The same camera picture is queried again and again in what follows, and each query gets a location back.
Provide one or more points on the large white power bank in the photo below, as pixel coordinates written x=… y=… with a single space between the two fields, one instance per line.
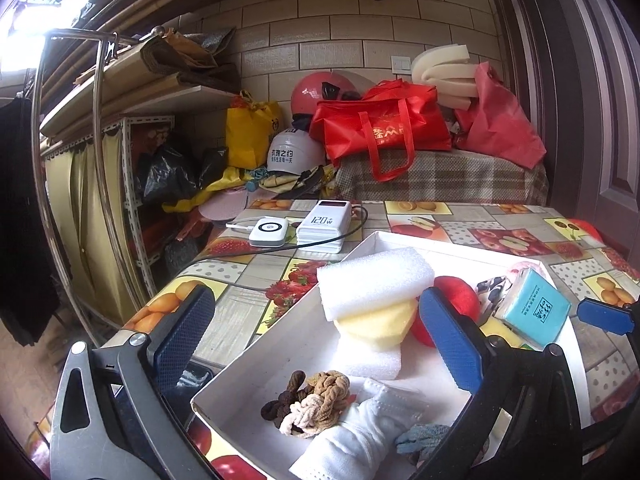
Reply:
x=322 y=227

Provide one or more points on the black plastic bag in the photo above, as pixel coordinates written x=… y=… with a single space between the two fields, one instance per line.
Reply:
x=165 y=170

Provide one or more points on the white helmet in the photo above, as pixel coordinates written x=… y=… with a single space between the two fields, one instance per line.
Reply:
x=295 y=152

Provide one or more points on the plaid cloth cover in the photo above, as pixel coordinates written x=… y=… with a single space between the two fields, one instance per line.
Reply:
x=440 y=176

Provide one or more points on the white metal shelf rack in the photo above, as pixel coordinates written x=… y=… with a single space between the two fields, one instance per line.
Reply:
x=132 y=160

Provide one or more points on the pink helmet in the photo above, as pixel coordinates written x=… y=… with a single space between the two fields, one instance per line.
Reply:
x=312 y=95

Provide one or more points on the white cardboard box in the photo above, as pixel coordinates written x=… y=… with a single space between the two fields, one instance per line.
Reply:
x=280 y=360

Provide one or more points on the dark hanging clothing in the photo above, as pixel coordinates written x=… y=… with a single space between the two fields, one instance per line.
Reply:
x=20 y=210

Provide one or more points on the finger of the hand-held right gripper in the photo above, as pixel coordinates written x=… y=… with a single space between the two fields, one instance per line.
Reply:
x=607 y=316

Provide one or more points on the pink red fabric bag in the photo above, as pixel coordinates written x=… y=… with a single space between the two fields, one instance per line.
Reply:
x=500 y=120

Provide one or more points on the chrome metal rail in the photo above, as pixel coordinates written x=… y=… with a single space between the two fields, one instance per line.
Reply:
x=39 y=160

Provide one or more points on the red tote bag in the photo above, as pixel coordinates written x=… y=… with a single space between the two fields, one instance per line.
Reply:
x=385 y=125

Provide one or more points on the white wall switch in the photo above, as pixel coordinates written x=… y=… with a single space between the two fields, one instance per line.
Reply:
x=400 y=63

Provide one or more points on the white foam roll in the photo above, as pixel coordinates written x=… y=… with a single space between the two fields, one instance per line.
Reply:
x=445 y=77

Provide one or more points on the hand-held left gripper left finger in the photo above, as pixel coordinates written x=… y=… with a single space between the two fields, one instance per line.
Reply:
x=185 y=332

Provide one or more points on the brown door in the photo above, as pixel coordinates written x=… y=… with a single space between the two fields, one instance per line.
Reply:
x=575 y=85

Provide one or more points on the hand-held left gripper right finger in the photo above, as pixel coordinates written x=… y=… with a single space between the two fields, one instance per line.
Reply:
x=450 y=342

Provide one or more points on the thin white foam piece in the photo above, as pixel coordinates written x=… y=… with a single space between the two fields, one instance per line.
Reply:
x=370 y=360

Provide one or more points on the yellow shopping bag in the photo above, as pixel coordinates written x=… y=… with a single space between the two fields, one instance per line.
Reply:
x=250 y=132

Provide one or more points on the fruit printed tablecloth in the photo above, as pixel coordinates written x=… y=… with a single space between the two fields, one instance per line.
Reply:
x=240 y=305

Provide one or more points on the yellow curtain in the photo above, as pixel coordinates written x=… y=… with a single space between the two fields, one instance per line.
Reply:
x=85 y=210

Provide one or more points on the thick white foam block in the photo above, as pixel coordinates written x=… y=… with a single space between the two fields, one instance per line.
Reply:
x=375 y=280

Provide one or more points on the teal pocket tissue pack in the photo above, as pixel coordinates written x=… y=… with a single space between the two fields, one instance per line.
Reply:
x=532 y=305

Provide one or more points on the pink round fan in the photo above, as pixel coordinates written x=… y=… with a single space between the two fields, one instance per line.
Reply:
x=225 y=206

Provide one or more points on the white face masks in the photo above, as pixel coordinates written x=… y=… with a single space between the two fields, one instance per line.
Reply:
x=360 y=435

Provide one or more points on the small white power bank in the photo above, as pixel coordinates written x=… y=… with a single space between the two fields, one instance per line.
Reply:
x=270 y=232

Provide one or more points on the yellow sponge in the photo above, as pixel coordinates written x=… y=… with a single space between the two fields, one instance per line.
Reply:
x=375 y=329

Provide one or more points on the red plush apple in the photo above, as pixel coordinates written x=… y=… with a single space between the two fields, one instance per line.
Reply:
x=465 y=290

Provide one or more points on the pink plush item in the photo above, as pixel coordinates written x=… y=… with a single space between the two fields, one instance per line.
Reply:
x=522 y=266

